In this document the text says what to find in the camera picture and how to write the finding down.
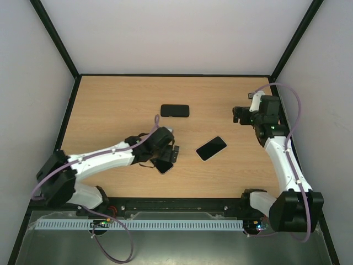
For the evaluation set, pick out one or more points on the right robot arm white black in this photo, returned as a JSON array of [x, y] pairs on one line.
[[297, 207]]

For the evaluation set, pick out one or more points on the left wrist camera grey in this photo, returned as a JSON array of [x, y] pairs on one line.
[[170, 129]]

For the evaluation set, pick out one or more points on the black smartphone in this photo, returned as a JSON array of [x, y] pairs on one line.
[[211, 148]]

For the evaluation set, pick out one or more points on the black mounting rail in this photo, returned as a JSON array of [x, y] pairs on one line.
[[227, 207]]

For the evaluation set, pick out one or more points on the black phone case on table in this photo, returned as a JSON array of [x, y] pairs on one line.
[[175, 110]]

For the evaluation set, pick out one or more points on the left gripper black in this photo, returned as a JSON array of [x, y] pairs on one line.
[[166, 157]]

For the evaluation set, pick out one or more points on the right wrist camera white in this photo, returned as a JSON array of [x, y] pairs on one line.
[[256, 98]]

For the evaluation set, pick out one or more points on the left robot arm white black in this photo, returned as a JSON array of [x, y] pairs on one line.
[[60, 178]]

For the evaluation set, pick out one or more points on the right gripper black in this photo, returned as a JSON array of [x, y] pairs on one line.
[[240, 115]]

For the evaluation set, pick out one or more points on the light blue slotted cable duct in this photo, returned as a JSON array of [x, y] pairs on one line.
[[140, 225]]

